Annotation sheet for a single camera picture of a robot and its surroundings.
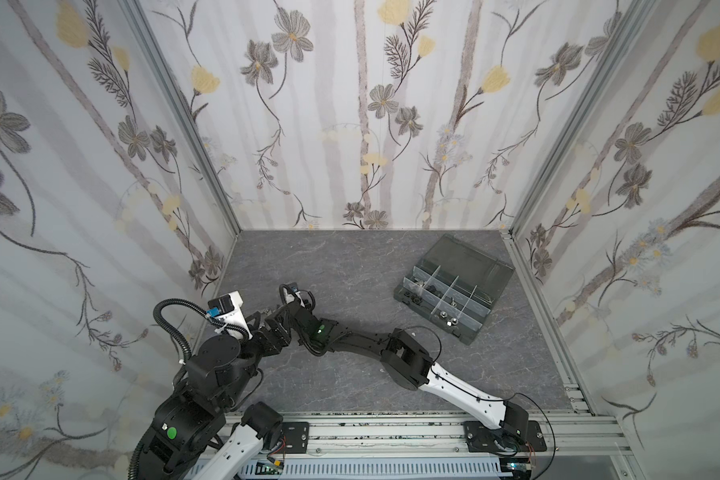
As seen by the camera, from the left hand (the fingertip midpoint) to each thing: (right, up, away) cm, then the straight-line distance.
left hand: (274, 305), depth 62 cm
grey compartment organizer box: (+50, 0, +39) cm, 63 cm away
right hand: (-10, -1, +34) cm, 35 cm away
